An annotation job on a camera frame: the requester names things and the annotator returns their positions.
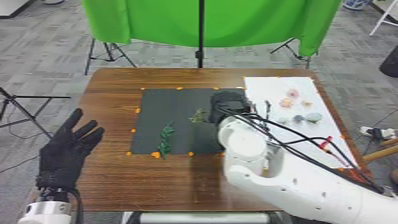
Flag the white sheet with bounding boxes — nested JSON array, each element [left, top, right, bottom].
[[242, 76, 365, 169]]

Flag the pale grey bar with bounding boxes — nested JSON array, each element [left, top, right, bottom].
[[121, 211, 285, 224]]

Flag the dark mat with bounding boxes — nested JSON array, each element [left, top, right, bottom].
[[128, 87, 249, 156]]

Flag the peach flower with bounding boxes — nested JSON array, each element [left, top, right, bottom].
[[278, 98, 297, 109]]

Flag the black backdrop stand legs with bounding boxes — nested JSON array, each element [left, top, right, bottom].
[[269, 36, 315, 70], [84, 37, 139, 76]]

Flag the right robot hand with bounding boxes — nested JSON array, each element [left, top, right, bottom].
[[206, 90, 254, 125]]

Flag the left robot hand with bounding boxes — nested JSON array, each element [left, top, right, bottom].
[[34, 107, 107, 195]]

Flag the long green sprig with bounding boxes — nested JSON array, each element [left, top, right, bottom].
[[155, 121, 178, 161]]

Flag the black tripod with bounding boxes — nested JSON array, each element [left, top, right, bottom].
[[0, 86, 73, 140]]

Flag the small green sprig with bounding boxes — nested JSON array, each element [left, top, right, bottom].
[[187, 108, 210, 124]]

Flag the pale blue flower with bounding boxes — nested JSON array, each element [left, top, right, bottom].
[[304, 112, 325, 124]]

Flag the black cable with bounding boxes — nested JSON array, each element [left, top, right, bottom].
[[215, 104, 388, 195]]

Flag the dark brown twig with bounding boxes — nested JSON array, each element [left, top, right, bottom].
[[262, 100, 274, 122]]

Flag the black stand pole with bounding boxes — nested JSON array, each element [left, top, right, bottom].
[[194, 0, 208, 69]]

